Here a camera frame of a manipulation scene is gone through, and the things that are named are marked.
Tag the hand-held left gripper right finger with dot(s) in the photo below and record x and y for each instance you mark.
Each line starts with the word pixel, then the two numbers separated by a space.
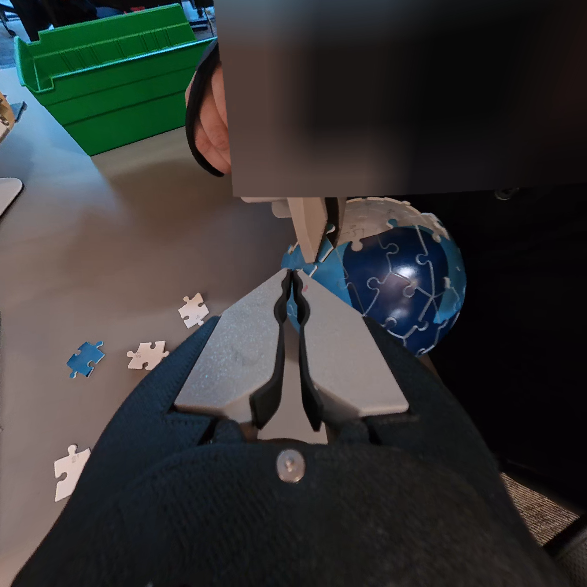
pixel 348 362

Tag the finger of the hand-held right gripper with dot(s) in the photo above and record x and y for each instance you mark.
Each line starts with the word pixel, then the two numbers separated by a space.
pixel 337 211
pixel 307 220

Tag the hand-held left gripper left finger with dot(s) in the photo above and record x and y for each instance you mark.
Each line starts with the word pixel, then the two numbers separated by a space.
pixel 229 362

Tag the colourful puzzle ball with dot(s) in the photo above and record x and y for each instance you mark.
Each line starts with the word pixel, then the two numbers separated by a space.
pixel 403 275

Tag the scattered white puzzle pieces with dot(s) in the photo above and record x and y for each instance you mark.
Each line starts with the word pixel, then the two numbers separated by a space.
pixel 146 355

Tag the blue flat puzzle piece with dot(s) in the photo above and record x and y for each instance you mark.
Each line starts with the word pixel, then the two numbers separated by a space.
pixel 85 360

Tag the person's right hand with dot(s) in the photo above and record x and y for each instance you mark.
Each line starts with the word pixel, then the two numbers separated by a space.
pixel 213 124

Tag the green plastic bin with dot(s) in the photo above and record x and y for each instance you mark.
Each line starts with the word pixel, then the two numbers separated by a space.
pixel 114 91

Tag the grey rounded stand base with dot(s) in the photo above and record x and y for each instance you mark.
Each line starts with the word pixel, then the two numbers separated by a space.
pixel 9 195

